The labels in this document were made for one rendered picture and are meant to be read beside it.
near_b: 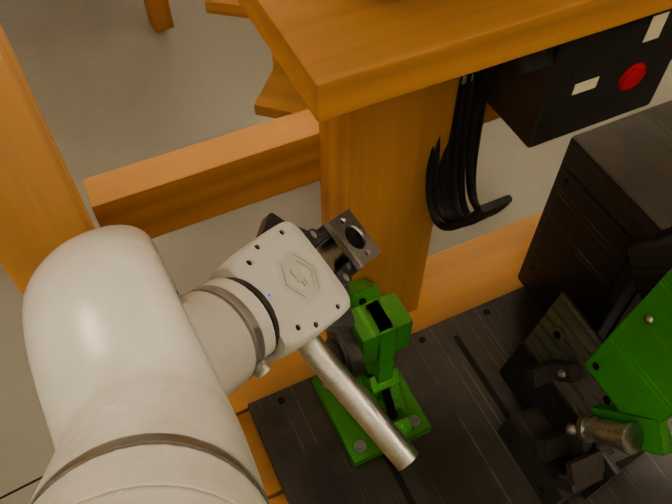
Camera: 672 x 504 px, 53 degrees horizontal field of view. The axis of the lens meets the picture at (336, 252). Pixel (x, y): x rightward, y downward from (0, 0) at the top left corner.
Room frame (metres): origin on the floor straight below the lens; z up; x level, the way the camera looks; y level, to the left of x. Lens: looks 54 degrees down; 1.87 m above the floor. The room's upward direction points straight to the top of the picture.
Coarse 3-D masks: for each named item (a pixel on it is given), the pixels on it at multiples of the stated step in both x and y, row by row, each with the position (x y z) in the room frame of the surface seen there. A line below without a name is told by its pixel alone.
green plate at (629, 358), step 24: (648, 312) 0.41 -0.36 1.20; (624, 336) 0.40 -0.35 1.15; (648, 336) 0.39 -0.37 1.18; (600, 360) 0.40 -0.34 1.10; (624, 360) 0.38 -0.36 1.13; (648, 360) 0.37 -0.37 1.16; (600, 384) 0.38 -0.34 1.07; (624, 384) 0.36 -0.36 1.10; (648, 384) 0.35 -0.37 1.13; (624, 408) 0.34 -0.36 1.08; (648, 408) 0.33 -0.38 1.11
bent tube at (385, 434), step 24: (336, 216) 0.42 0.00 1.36; (336, 240) 0.39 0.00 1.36; (360, 240) 0.41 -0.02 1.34; (336, 264) 0.39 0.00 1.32; (360, 264) 0.37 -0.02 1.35; (312, 360) 0.34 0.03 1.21; (336, 360) 0.34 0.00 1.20; (336, 384) 0.32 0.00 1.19; (360, 384) 0.33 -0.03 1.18; (360, 408) 0.30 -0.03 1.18; (384, 432) 0.27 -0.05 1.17; (408, 456) 0.25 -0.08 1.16
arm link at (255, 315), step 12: (204, 288) 0.28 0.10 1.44; (216, 288) 0.28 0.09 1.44; (228, 288) 0.28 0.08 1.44; (240, 288) 0.29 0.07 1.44; (228, 300) 0.27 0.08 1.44; (240, 300) 0.27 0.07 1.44; (252, 300) 0.28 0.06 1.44; (240, 312) 0.26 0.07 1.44; (252, 312) 0.27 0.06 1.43; (264, 312) 0.27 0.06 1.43; (252, 324) 0.26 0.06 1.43; (264, 324) 0.26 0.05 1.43; (264, 336) 0.25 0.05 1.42; (264, 348) 0.25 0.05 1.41; (264, 360) 0.24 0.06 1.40; (264, 372) 0.24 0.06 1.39
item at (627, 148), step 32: (608, 128) 0.67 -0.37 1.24; (640, 128) 0.67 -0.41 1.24; (576, 160) 0.64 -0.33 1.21; (608, 160) 0.61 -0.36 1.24; (640, 160) 0.61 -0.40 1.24; (576, 192) 0.62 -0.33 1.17; (608, 192) 0.58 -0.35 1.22; (640, 192) 0.56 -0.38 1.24; (544, 224) 0.65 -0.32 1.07; (576, 224) 0.60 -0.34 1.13; (608, 224) 0.56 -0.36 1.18; (640, 224) 0.52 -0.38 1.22; (544, 256) 0.62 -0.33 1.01; (576, 256) 0.58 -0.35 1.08; (608, 256) 0.54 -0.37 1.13; (544, 288) 0.60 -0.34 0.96; (576, 288) 0.56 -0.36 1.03; (608, 288) 0.52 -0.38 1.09; (608, 320) 0.50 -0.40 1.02
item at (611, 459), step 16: (528, 352) 0.47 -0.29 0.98; (512, 368) 0.47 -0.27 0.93; (512, 384) 0.45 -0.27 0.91; (528, 400) 0.42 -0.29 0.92; (544, 400) 0.41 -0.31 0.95; (560, 400) 0.40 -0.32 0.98; (544, 416) 0.39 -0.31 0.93; (560, 416) 0.38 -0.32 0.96; (576, 416) 0.37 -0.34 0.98; (608, 464) 0.30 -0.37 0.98; (624, 464) 0.33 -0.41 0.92; (608, 480) 0.29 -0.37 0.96
